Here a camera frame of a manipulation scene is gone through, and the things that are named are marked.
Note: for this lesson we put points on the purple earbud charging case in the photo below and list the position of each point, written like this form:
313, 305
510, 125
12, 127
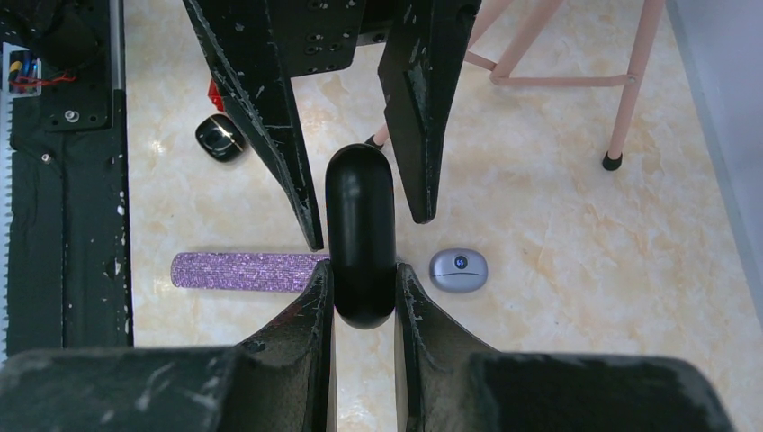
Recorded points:
458, 270

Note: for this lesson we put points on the black earbud case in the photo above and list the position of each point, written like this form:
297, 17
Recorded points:
361, 235
219, 137

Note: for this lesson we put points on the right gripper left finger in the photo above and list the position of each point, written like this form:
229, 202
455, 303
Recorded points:
281, 378

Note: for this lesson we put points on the purple glitter microphone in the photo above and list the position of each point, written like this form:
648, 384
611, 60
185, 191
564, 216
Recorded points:
256, 272

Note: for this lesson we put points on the red plastic box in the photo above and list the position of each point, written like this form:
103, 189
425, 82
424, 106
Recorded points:
215, 97

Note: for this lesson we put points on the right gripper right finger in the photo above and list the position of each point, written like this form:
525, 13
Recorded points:
447, 379

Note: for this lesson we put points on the pink music stand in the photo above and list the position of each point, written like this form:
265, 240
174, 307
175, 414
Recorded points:
501, 71

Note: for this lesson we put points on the open black earbud case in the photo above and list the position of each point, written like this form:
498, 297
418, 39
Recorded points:
219, 137

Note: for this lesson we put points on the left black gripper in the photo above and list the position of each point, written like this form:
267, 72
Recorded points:
253, 48

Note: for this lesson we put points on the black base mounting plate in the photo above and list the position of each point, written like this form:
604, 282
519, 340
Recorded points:
65, 226

